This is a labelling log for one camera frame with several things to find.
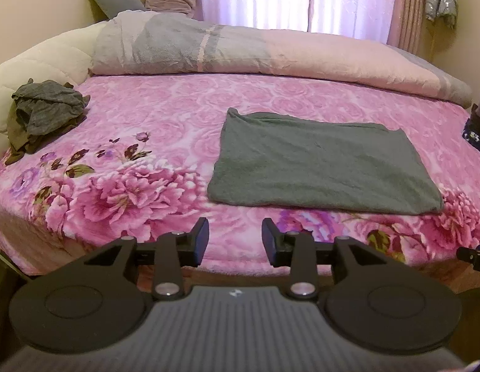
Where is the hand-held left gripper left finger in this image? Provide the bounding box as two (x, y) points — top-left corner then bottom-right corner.
(85, 217), (210, 301)

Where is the pink and grey quilt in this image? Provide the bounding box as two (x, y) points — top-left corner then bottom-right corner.
(88, 10), (473, 108)

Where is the pink floral blanket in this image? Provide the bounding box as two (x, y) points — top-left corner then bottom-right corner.
(0, 72), (480, 277)

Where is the dark blue clothes pile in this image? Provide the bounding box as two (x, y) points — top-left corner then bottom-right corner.
(462, 93), (480, 148)

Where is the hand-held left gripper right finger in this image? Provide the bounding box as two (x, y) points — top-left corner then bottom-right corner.
(262, 217), (375, 301)

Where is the cream padded headboard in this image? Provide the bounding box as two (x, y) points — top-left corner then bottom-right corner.
(0, 21), (109, 165)

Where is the pink pillow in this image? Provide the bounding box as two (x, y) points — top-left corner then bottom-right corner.
(144, 0), (202, 20)

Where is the wooden bed frame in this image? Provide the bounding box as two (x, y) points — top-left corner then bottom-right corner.
(0, 236), (473, 296)

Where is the olive crumpled garment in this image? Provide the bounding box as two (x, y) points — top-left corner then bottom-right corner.
(6, 112), (86, 164)

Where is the grey crumpled garment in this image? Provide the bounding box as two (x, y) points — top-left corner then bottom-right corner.
(11, 78), (91, 137)

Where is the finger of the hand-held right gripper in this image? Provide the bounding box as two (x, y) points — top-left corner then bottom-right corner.
(456, 245), (477, 263)

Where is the grey-green fleece garment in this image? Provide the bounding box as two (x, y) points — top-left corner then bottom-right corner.
(207, 107), (445, 216)

